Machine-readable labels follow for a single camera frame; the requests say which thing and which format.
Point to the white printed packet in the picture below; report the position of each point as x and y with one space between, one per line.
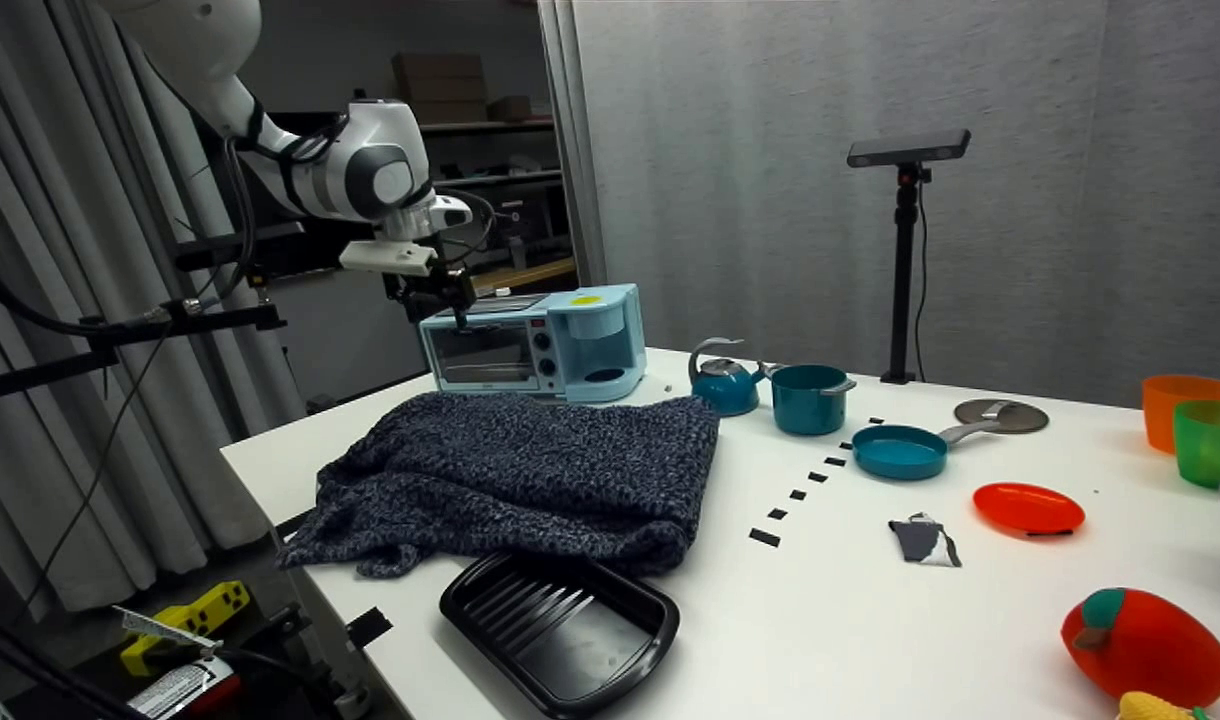
168 692

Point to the long black clamp pole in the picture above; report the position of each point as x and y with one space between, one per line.
131 333

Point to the black camera stand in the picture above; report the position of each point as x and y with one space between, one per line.
909 265

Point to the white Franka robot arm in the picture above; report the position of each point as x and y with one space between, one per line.
371 167

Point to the teal toy pot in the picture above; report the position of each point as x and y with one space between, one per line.
811 402

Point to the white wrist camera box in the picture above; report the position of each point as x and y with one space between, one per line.
389 256

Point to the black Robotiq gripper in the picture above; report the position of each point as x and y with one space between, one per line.
429 287

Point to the large brown cardboard box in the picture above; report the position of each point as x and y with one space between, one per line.
443 86

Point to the orange plastic cup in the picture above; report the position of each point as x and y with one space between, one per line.
1172 402

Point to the blue speckled fleece blanket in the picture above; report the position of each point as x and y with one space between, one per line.
515 474

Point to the yellow green toy food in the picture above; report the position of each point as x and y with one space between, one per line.
1155 707

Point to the light beige curtain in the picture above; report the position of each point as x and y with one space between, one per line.
51 452

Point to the red toy plate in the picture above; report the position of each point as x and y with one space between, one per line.
1029 508

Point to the black plastic tray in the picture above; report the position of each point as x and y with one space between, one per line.
555 635

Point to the red toy tomato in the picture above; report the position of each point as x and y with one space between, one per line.
1149 645

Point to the silver round lid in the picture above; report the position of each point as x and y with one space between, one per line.
1002 413

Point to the teal toy frying pan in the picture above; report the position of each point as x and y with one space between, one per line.
896 452

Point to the short black clamp pole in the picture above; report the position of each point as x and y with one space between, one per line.
232 245

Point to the teal toy kettle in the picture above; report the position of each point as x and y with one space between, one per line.
724 384

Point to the green plastic cup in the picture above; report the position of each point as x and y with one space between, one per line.
1213 440

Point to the grey curtain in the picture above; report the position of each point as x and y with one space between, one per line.
1103 202

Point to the light blue toy toaster oven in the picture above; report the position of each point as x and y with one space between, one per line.
482 349

